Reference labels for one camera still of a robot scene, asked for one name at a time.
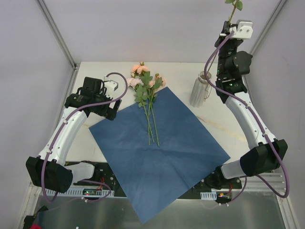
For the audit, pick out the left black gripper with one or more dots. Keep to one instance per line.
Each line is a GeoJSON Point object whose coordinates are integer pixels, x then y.
{"type": "Point", "coordinates": [113, 110]}

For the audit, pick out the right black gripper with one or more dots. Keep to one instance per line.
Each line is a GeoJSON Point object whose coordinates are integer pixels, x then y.
{"type": "Point", "coordinates": [225, 33]}

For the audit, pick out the pink flower stem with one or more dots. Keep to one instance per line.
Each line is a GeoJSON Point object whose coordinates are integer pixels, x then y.
{"type": "Point", "coordinates": [139, 82]}
{"type": "Point", "coordinates": [237, 5]}
{"type": "Point", "coordinates": [156, 83]}

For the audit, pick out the cream printed ribbon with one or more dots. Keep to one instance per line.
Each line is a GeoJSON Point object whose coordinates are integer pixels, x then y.
{"type": "Point", "coordinates": [221, 128]}

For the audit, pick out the blue wrapping paper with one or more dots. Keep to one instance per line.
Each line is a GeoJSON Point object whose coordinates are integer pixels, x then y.
{"type": "Point", "coordinates": [157, 158]}

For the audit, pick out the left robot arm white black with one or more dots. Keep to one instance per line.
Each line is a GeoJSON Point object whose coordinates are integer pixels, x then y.
{"type": "Point", "coordinates": [49, 169]}

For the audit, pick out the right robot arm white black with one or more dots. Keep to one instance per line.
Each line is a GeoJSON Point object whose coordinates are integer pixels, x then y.
{"type": "Point", "coordinates": [265, 150]}

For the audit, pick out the white ribbed ceramic vase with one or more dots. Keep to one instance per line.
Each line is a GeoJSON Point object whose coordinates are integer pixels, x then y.
{"type": "Point", "coordinates": [200, 91]}

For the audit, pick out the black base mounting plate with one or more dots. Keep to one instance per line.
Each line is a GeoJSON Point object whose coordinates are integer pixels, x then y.
{"type": "Point", "coordinates": [103, 173]}

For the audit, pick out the red black object corner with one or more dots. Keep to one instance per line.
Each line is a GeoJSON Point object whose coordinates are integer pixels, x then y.
{"type": "Point", "coordinates": [28, 222]}

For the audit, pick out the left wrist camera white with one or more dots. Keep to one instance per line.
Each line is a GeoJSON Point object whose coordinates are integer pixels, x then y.
{"type": "Point", "coordinates": [111, 86]}

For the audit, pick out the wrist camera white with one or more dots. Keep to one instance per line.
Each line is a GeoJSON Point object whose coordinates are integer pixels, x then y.
{"type": "Point", "coordinates": [243, 30]}
{"type": "Point", "coordinates": [111, 86]}

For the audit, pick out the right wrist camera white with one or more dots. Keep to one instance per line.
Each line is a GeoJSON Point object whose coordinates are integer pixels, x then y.
{"type": "Point", "coordinates": [243, 30]}

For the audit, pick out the right aluminium frame post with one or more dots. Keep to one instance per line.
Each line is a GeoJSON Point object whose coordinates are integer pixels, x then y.
{"type": "Point", "coordinates": [262, 25]}

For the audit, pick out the aluminium frame post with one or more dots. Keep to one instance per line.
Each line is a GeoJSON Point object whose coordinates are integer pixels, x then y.
{"type": "Point", "coordinates": [56, 32]}
{"type": "Point", "coordinates": [262, 25]}

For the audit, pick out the left white cable duct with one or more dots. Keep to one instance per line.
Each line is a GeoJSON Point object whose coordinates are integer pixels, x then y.
{"type": "Point", "coordinates": [86, 192]}

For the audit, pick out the white cable duct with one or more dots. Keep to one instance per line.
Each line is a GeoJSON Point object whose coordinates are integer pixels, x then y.
{"type": "Point", "coordinates": [86, 192]}
{"type": "Point", "coordinates": [208, 195]}

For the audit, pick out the left aluminium frame post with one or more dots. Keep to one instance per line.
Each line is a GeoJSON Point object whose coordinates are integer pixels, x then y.
{"type": "Point", "coordinates": [56, 32]}

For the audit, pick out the right white cable duct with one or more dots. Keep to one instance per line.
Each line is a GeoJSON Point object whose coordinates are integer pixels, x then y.
{"type": "Point", "coordinates": [208, 195]}

